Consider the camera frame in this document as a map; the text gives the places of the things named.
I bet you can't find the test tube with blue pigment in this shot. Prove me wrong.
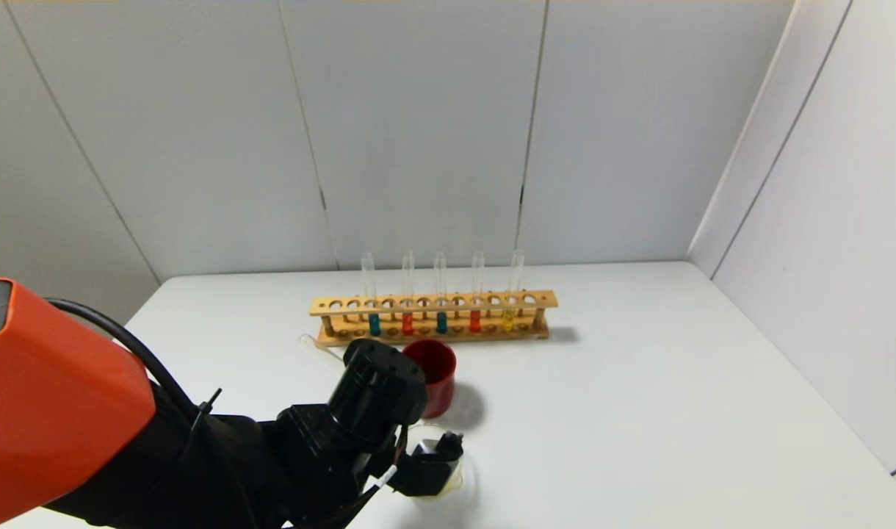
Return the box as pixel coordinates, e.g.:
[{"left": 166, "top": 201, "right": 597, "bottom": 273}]
[
  {"left": 361, "top": 252, "right": 382, "bottom": 337},
  {"left": 434, "top": 252, "right": 449, "bottom": 335}
]

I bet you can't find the test tube with yellow pigment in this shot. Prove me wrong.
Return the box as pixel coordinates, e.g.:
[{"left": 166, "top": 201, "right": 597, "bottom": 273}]
[
  {"left": 502, "top": 249, "right": 526, "bottom": 332},
  {"left": 299, "top": 334, "right": 346, "bottom": 362}
]

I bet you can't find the test tube with red pigment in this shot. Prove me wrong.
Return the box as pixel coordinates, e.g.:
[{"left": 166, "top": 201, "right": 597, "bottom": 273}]
[
  {"left": 469, "top": 251, "right": 485, "bottom": 334},
  {"left": 401, "top": 251, "right": 416, "bottom": 337}
]

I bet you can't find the wooden test tube rack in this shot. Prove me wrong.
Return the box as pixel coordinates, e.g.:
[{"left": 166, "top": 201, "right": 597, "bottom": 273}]
[{"left": 309, "top": 290, "right": 559, "bottom": 348}]

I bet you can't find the red plastic cup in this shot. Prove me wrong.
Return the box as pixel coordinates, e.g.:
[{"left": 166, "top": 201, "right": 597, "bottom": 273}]
[{"left": 402, "top": 339, "right": 458, "bottom": 420}]

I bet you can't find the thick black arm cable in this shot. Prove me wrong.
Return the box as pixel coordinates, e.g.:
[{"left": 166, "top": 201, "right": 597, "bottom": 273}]
[{"left": 48, "top": 298, "right": 208, "bottom": 428}]

